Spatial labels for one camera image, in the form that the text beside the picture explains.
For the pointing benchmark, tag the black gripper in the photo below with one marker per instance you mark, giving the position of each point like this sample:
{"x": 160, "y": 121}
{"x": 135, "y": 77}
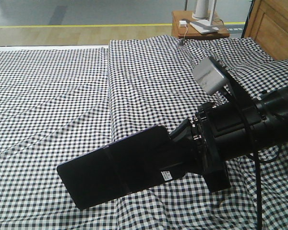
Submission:
{"x": 218, "y": 136}

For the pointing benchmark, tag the black smartphone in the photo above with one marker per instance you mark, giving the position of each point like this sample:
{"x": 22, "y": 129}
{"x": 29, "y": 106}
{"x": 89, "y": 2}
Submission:
{"x": 132, "y": 164}

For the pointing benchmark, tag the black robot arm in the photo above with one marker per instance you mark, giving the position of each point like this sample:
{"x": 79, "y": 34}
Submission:
{"x": 265, "y": 119}

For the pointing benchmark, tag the checkered bed sheet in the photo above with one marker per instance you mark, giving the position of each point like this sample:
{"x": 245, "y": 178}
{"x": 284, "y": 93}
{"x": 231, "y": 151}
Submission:
{"x": 54, "y": 106}

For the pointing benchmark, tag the white desk lamp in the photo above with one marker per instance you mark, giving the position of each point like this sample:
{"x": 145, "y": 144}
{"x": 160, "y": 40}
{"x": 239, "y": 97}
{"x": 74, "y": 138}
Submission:
{"x": 202, "y": 16}

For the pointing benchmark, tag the checkered duvet cover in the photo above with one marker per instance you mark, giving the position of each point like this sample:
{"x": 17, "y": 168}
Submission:
{"x": 151, "y": 83}

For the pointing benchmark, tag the wooden nightstand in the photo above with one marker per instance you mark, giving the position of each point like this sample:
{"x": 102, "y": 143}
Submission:
{"x": 190, "y": 33}

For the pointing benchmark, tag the white charger adapter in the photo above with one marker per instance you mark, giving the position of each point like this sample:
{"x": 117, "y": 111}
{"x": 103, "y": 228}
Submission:
{"x": 182, "y": 23}

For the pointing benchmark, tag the wooden headboard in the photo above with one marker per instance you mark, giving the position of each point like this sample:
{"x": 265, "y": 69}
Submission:
{"x": 267, "y": 25}

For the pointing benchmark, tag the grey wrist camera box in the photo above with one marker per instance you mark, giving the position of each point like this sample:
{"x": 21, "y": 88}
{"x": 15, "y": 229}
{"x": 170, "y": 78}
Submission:
{"x": 209, "y": 76}

